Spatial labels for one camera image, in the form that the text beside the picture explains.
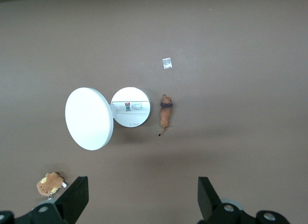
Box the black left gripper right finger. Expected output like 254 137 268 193
197 176 291 224

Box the brown lion statue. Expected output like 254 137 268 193
157 94 174 137

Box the brown plush toy keychain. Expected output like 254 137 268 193
36 171 67 200

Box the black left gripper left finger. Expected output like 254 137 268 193
0 175 90 224

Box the white round desk lamp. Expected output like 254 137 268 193
64 86 153 151

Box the brown table cover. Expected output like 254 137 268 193
0 0 308 224

